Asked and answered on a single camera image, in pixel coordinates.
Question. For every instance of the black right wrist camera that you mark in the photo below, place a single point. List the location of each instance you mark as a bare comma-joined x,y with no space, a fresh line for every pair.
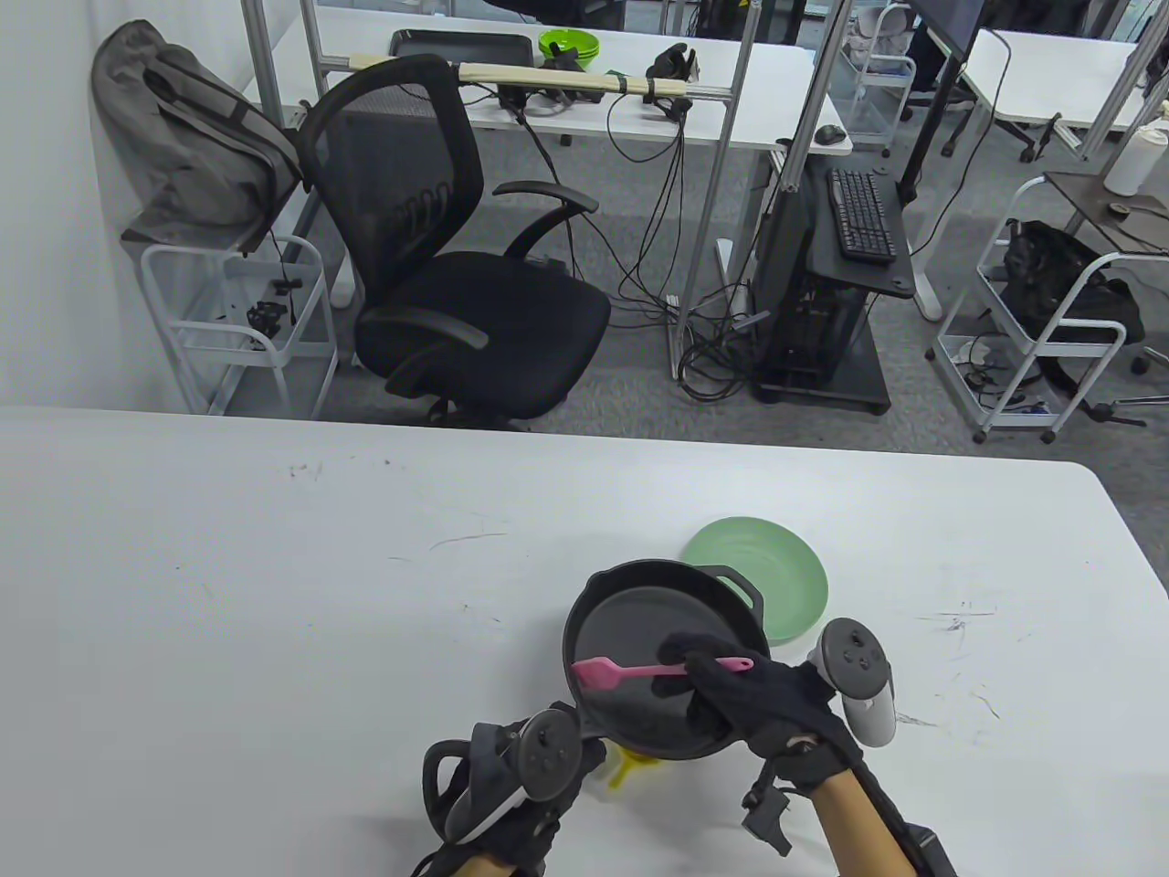
767,813

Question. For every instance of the grey left hand controller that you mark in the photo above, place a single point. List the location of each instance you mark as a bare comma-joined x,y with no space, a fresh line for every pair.
548,754

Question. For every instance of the large black monitor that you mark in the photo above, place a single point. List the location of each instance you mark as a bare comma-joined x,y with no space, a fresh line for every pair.
954,18

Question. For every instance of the white desk with black legs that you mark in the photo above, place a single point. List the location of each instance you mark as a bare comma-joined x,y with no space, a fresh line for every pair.
1050,82

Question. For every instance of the long white desk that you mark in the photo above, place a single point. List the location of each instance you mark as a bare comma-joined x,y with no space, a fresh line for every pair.
731,82

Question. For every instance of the light green plate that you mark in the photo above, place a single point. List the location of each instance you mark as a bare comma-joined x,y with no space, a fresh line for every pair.
781,566

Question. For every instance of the person's left forearm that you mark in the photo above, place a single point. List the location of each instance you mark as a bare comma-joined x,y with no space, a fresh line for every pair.
484,866

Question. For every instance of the black tray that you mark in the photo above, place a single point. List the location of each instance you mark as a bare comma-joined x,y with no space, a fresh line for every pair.
461,46

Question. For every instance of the black mesh office chair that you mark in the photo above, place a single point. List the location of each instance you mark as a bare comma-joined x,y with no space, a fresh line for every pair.
484,320

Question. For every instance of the long wooden bar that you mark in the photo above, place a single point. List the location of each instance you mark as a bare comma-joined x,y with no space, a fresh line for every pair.
548,79

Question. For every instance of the grey backpack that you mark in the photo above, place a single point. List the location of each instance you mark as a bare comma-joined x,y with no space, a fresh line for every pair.
183,137

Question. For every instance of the black bag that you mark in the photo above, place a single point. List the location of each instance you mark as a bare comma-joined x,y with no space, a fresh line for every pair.
1059,283

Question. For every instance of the person's right hand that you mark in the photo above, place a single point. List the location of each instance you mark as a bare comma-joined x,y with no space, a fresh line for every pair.
758,708

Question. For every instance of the grey hand controller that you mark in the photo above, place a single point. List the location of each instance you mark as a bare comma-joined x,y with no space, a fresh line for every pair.
858,671
548,754

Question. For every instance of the black computer stand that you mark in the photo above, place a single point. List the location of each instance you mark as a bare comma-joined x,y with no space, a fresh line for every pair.
822,338

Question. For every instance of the bright green bowl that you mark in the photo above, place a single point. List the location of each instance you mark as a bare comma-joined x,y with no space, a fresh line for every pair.
568,43

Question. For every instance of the person's right forearm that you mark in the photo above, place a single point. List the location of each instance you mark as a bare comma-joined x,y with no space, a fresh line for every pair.
858,827

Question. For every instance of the black cast iron frying pan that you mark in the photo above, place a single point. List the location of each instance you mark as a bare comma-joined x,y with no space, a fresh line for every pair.
639,713

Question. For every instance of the black keyboard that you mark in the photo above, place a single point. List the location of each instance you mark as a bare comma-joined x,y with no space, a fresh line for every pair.
861,215

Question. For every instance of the small white trolley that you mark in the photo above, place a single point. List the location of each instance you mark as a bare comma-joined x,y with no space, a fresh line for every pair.
881,78

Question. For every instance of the grey right hand controller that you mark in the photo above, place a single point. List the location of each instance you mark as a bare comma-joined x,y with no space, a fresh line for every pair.
858,671

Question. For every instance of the white bottle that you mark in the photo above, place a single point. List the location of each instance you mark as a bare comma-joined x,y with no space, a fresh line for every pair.
1132,160

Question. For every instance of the yellow measuring cup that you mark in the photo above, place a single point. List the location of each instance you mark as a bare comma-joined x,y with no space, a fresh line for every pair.
632,766

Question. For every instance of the person's left hand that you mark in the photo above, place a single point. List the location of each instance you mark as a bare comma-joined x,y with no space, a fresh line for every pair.
539,822

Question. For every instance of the black forearm battery pack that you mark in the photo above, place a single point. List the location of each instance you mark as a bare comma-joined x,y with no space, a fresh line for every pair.
927,850

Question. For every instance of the black computer mouse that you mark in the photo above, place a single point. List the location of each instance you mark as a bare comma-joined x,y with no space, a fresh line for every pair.
829,135

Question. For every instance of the white cart with brown top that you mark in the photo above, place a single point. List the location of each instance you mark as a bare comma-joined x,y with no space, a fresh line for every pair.
274,361

